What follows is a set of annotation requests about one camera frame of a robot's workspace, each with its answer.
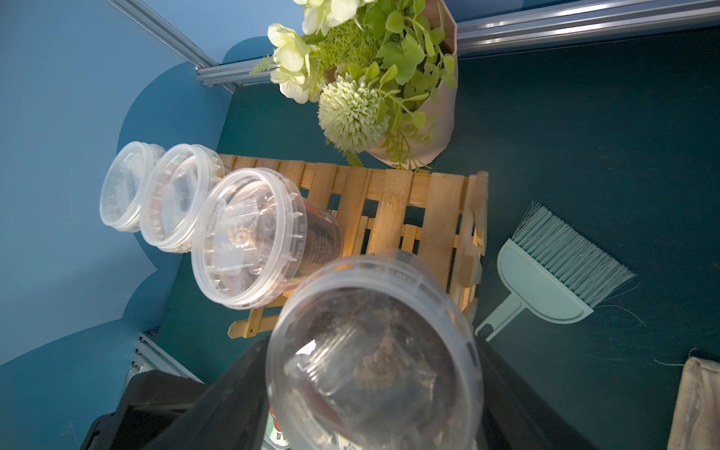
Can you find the wooden slatted shelf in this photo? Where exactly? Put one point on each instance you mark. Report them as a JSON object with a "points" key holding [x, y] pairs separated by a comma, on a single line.
{"points": [[442, 218]]}

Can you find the aluminium mounting rail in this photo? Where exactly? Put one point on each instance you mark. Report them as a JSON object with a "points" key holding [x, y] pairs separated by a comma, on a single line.
{"points": [[149, 356]]}

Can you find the clear seed cup red base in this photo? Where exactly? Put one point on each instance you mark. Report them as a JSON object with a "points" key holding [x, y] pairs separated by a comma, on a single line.
{"points": [[124, 185]]}

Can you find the potted white flower bouquet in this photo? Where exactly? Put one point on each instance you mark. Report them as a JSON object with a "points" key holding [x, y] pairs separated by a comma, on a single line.
{"points": [[383, 74]]}

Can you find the clear seed cup orange base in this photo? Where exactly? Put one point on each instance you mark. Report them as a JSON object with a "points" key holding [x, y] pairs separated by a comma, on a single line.
{"points": [[176, 191]]}

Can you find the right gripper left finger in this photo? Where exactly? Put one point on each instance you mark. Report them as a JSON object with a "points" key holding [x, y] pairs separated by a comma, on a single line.
{"points": [[231, 414]]}

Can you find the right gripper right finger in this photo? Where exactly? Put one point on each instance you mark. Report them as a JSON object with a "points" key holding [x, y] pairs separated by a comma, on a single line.
{"points": [[516, 416]]}

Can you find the beige work glove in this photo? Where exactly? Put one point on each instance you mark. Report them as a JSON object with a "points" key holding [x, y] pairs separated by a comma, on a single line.
{"points": [[695, 423]]}

